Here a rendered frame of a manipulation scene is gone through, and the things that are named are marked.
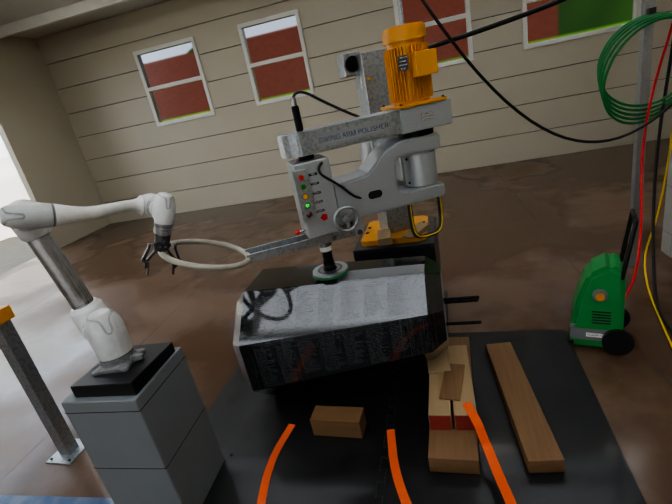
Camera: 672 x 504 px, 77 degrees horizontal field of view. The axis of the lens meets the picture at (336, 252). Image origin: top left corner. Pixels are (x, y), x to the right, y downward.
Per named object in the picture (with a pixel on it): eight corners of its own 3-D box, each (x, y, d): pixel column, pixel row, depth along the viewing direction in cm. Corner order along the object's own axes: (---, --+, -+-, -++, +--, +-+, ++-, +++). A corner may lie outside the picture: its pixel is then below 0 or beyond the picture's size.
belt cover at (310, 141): (432, 128, 258) (429, 99, 252) (453, 129, 235) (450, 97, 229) (280, 164, 240) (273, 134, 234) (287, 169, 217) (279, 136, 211)
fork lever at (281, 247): (356, 226, 261) (355, 219, 259) (366, 234, 243) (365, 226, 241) (246, 255, 247) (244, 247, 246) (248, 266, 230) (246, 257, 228)
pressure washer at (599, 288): (629, 326, 286) (636, 204, 255) (633, 357, 258) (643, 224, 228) (569, 321, 304) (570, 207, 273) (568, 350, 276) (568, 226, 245)
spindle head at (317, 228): (358, 219, 261) (345, 147, 245) (370, 228, 241) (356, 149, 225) (302, 234, 254) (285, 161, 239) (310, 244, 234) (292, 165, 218)
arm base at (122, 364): (134, 370, 191) (129, 360, 189) (91, 376, 194) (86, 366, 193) (154, 348, 208) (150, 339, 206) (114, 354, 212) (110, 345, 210)
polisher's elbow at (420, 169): (401, 184, 260) (396, 152, 254) (429, 177, 263) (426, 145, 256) (413, 189, 243) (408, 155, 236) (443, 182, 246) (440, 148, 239)
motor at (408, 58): (423, 100, 253) (415, 27, 238) (450, 98, 224) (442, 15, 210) (380, 110, 247) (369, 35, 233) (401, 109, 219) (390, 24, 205)
